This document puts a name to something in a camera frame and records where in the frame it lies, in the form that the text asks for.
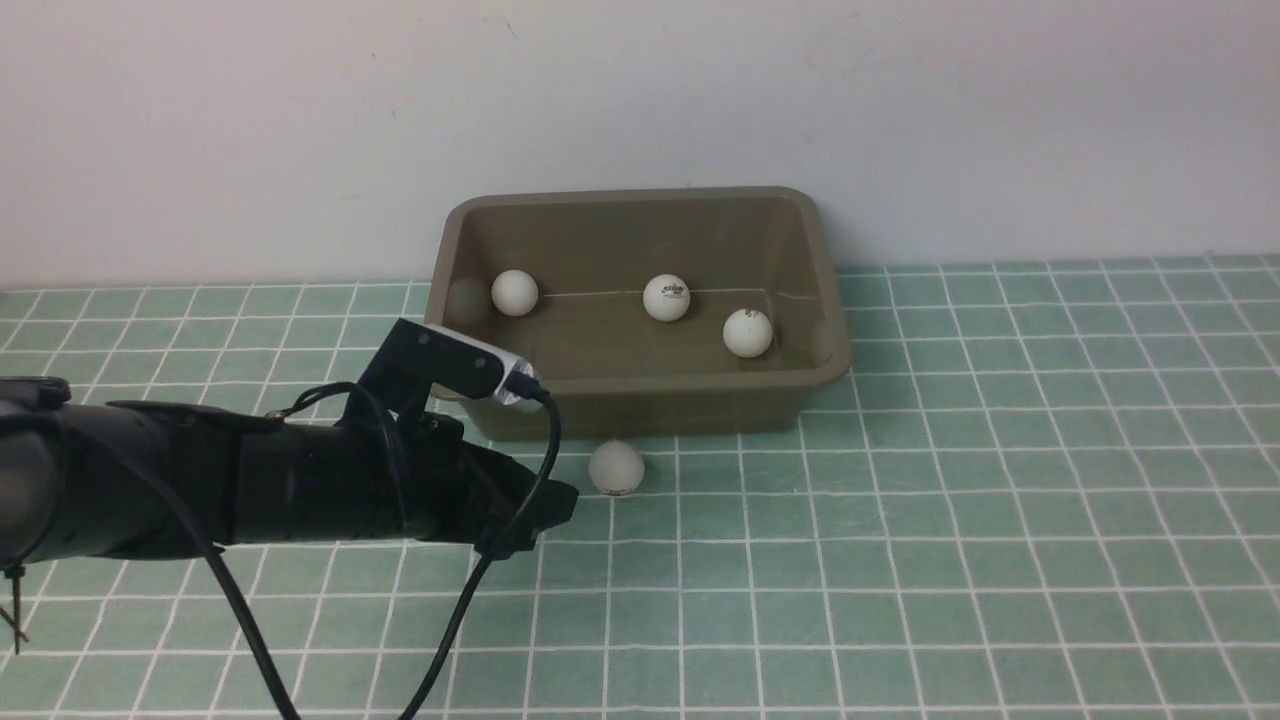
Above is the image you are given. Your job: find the black left camera cable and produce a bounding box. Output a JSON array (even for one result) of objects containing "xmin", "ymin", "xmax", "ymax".
[{"xmin": 60, "ymin": 382, "xmax": 563, "ymax": 720}]

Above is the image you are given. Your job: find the white ping-pong ball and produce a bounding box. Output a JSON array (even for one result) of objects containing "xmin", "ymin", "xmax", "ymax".
[
  {"xmin": 588, "ymin": 439, "xmax": 646, "ymax": 497},
  {"xmin": 490, "ymin": 269, "xmax": 541, "ymax": 316},
  {"xmin": 722, "ymin": 307, "xmax": 774, "ymax": 359}
]

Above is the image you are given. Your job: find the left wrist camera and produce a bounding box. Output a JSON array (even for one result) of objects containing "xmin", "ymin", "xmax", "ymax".
[{"xmin": 357, "ymin": 318, "xmax": 547, "ymax": 414}]

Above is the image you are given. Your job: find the green checkered tablecloth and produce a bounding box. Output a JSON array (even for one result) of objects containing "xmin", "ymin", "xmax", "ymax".
[{"xmin": 1, "ymin": 256, "xmax": 1279, "ymax": 719}]

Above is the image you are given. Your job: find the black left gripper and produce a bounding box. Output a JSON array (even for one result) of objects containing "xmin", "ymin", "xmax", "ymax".
[{"xmin": 236, "ymin": 414, "xmax": 579, "ymax": 561}]

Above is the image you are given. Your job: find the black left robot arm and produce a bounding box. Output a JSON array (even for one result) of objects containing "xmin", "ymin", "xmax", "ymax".
[{"xmin": 1, "ymin": 377, "xmax": 579, "ymax": 566}]

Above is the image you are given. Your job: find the white ping-pong ball DHS logo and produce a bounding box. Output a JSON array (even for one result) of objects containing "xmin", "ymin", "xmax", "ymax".
[{"xmin": 643, "ymin": 274, "xmax": 692, "ymax": 323}]

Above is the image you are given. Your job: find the brown plastic bin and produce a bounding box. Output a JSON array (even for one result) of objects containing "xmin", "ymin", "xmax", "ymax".
[{"xmin": 424, "ymin": 186, "xmax": 852, "ymax": 439}]

